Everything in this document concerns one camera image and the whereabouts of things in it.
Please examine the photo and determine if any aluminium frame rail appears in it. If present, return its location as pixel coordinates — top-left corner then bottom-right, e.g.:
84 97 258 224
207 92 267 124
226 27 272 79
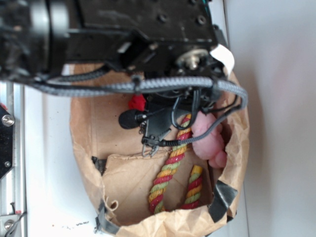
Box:
0 81 27 237

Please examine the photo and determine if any small black microphone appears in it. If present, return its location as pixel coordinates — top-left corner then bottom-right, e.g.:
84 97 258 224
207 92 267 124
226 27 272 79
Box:
118 109 148 129

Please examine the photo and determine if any multicolour twisted rope toy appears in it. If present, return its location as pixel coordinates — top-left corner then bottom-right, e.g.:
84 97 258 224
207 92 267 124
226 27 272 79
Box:
148 113 203 213

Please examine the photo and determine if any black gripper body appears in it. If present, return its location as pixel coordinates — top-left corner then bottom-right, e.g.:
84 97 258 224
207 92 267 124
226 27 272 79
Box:
66 0 228 146

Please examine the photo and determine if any brown paper bag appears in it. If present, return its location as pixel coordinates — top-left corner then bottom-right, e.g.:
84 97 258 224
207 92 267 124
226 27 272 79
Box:
69 63 250 237

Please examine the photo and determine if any red paper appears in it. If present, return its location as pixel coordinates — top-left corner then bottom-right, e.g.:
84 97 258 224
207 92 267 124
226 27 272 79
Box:
128 94 146 111

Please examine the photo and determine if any white plastic tray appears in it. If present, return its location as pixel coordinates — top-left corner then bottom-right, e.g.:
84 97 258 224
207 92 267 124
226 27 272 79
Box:
23 0 250 237

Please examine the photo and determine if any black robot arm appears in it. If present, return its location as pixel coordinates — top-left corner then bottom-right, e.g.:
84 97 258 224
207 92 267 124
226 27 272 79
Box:
0 0 228 147

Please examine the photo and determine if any grey braided cable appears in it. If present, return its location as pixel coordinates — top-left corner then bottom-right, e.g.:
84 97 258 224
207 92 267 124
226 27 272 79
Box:
29 75 248 146

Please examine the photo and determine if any black mounting bracket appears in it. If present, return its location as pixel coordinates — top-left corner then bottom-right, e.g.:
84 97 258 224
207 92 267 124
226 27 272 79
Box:
0 103 15 180

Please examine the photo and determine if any pink plush bunny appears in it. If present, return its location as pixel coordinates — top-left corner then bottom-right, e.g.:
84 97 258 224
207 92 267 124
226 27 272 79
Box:
191 112 227 168

